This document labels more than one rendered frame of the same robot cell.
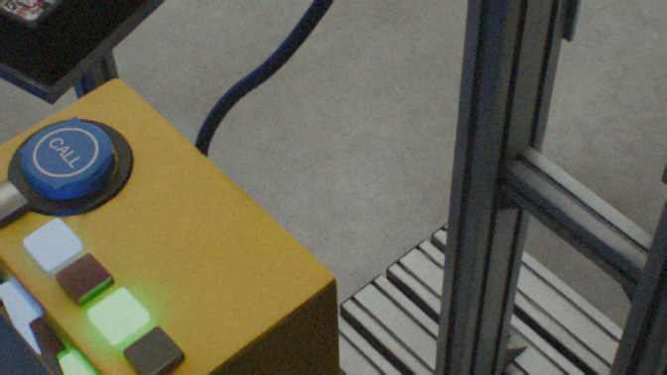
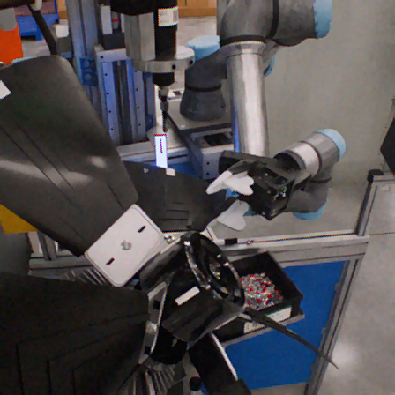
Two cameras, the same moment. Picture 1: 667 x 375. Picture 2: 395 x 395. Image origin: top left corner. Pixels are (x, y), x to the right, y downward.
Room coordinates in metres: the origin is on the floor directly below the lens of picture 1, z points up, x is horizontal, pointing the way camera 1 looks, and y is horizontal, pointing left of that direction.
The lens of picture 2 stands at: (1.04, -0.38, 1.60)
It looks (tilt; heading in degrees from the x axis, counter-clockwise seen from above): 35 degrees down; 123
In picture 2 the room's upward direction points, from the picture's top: straight up
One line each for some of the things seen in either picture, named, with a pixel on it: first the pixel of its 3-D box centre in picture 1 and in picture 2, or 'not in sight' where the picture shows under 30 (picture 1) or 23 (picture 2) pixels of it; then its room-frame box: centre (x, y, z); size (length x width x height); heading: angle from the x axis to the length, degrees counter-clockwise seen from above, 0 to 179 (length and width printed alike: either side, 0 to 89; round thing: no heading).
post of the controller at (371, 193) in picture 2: not in sight; (368, 204); (0.93, 0.61, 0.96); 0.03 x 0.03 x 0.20; 40
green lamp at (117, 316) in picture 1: (118, 315); not in sight; (0.25, 0.09, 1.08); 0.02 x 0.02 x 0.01; 40
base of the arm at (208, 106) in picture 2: not in sight; (203, 95); (0.35, 0.72, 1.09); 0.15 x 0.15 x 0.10
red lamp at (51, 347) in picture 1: (54, 353); not in sight; (0.25, 0.12, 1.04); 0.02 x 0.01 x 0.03; 40
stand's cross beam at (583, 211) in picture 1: (584, 220); not in sight; (0.67, -0.25, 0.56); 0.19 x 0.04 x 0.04; 40
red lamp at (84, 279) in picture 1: (84, 279); not in sight; (0.27, 0.10, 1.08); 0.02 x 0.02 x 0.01; 40
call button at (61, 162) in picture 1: (68, 162); not in sight; (0.33, 0.11, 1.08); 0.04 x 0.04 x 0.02
